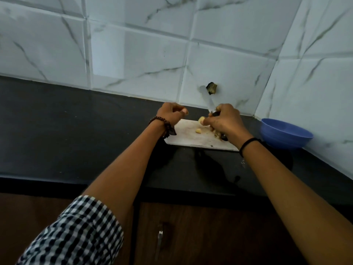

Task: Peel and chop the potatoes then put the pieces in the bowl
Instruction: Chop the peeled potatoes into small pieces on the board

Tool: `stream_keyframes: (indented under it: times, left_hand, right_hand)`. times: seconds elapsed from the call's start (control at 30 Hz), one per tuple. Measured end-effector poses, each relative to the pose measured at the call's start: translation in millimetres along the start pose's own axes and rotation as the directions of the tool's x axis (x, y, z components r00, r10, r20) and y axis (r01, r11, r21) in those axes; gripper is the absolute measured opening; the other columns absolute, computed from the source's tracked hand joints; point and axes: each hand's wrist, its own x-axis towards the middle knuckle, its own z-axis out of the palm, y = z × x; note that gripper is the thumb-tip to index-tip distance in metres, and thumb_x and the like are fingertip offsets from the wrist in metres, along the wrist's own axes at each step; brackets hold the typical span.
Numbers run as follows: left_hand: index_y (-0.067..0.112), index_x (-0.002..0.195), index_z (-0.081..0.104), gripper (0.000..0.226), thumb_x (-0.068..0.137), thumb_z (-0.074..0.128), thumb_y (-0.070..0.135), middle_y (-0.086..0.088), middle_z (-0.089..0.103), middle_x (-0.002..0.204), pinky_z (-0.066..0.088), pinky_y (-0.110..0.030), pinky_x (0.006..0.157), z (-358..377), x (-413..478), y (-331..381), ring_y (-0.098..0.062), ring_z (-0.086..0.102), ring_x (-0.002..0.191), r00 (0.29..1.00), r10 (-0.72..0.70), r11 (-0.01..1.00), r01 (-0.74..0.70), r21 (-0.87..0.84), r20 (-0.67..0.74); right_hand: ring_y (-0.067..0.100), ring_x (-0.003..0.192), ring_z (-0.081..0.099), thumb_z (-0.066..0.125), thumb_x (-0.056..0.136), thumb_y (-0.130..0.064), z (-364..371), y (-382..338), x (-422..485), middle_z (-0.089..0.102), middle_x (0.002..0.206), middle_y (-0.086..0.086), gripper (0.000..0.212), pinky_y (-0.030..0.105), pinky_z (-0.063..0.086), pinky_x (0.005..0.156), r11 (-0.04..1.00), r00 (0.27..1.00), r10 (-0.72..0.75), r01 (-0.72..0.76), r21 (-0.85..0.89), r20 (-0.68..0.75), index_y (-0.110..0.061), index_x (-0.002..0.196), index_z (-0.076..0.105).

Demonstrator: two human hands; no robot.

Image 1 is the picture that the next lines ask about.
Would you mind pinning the person's left forearm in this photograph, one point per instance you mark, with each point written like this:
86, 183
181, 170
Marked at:
127, 176

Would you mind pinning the steel kitchen knife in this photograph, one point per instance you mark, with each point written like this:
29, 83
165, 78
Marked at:
208, 97

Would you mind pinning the black white checkered shirt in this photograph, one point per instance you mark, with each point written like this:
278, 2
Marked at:
80, 234

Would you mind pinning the white cutting board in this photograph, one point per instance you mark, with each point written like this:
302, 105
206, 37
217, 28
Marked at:
190, 137

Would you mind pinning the brown wall pipe stub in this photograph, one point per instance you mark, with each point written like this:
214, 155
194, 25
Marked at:
211, 88

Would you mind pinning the cut potato half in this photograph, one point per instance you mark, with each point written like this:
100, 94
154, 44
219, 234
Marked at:
202, 120

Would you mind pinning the person's left hand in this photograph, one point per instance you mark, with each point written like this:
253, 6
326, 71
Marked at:
171, 114

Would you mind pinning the person's right hand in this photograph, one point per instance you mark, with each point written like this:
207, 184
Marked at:
227, 121

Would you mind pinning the black wristband with charm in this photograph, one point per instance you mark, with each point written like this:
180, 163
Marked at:
245, 143

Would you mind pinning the blue plastic bowl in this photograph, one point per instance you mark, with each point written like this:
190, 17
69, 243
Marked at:
286, 133

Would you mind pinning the person's right forearm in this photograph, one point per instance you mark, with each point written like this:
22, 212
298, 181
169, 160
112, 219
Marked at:
303, 206

